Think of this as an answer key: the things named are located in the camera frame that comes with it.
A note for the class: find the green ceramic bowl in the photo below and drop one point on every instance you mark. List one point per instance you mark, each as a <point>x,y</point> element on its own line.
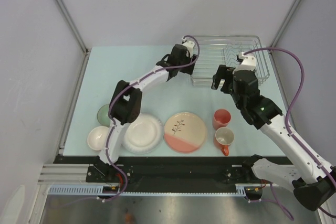
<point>102,116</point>

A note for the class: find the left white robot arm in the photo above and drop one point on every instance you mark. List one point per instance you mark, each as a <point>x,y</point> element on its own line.
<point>125,104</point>

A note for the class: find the pink beige leaf plate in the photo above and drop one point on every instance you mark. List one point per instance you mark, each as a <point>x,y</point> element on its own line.
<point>185,132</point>

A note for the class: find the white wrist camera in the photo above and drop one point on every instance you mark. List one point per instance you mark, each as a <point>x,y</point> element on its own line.
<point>189,44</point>
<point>246,62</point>

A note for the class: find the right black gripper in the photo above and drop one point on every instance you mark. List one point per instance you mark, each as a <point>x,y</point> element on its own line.
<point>223,72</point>

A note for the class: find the metal wire dish rack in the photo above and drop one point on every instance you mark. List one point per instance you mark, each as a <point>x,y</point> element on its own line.
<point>220,50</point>

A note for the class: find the white slotted cable duct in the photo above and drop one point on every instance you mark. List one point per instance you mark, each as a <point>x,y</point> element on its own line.
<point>97,190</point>

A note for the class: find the right aluminium frame post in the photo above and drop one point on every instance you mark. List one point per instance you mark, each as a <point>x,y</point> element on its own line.
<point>286,21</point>

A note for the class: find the white scalloped plate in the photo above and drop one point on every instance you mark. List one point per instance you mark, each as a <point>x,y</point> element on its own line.
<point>144,134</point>

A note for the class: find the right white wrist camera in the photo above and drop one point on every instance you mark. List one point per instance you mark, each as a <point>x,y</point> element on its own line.
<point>246,62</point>

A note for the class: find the coral pink cup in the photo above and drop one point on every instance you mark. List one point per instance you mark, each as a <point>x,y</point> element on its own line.
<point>221,118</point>

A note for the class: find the white bowl orange outside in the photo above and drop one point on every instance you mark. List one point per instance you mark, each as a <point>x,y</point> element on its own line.
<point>97,137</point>

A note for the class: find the orange mug white inside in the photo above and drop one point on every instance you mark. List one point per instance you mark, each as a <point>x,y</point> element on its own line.
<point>223,138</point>

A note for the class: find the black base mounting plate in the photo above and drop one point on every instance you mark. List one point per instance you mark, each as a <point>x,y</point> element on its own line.
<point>169,174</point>

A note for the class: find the aluminium frame post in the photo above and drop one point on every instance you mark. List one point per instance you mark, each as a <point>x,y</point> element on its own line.
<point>71,25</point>
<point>286,21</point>

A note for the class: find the left aluminium frame post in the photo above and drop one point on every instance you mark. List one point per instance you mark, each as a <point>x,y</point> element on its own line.
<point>71,25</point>

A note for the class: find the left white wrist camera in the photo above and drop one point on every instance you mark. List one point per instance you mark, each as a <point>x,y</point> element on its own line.
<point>189,44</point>

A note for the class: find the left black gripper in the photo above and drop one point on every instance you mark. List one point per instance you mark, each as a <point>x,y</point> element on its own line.
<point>188,70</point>

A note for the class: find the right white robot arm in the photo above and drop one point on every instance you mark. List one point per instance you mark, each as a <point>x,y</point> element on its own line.
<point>312,178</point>

